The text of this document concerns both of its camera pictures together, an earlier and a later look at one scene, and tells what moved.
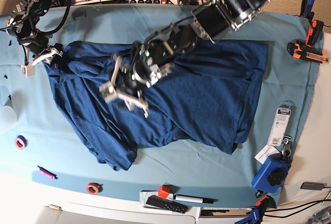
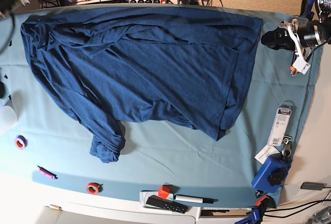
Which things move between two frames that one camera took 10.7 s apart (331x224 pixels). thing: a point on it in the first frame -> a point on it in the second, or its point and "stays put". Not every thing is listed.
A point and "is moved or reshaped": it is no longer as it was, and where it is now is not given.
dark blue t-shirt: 210,99 is moved or reshaped
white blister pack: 279,123 stays put
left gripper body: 109,91 -> 301,38
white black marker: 194,199 stays put
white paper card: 266,151 stays put
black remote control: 172,205 stays put
